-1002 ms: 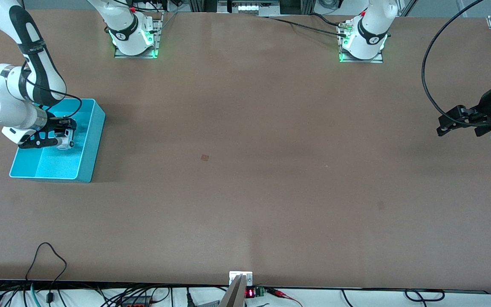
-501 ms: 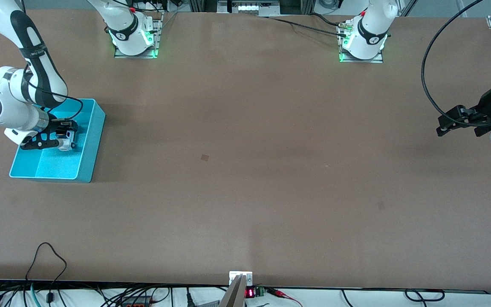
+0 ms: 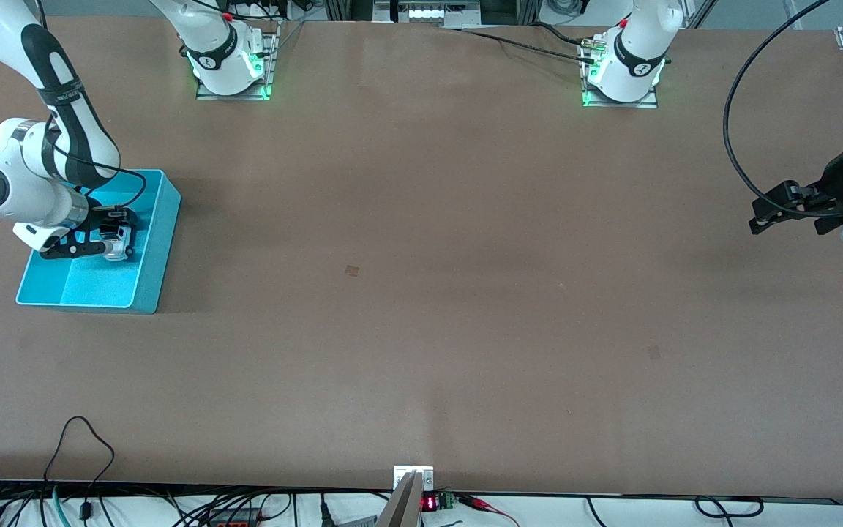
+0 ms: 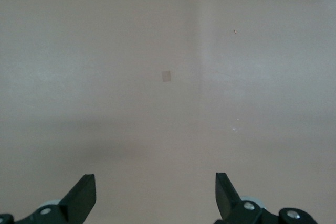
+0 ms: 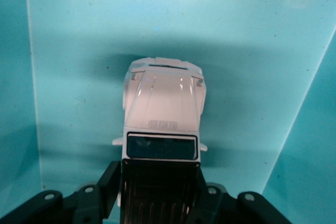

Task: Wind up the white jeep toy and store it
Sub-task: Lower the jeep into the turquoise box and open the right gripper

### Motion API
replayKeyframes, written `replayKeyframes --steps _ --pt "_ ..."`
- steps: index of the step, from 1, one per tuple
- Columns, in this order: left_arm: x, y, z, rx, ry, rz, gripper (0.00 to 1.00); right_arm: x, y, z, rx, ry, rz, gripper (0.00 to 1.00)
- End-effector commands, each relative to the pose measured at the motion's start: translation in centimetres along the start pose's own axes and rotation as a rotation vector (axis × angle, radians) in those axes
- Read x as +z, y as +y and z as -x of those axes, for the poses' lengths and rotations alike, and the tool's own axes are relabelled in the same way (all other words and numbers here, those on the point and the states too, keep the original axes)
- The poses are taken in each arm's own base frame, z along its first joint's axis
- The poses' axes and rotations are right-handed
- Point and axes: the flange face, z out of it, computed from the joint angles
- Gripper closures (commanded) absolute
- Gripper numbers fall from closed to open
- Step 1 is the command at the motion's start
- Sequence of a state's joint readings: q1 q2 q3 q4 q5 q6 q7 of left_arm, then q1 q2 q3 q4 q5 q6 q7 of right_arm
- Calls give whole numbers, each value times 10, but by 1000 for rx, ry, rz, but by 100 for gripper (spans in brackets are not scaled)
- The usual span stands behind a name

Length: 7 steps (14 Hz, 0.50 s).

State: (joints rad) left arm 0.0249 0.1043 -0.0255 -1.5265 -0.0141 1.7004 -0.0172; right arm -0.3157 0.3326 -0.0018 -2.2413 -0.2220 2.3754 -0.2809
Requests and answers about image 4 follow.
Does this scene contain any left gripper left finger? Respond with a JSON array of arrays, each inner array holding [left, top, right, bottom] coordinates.
[[0, 173, 97, 224]]

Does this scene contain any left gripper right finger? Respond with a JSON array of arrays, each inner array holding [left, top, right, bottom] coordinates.
[[214, 172, 320, 224]]

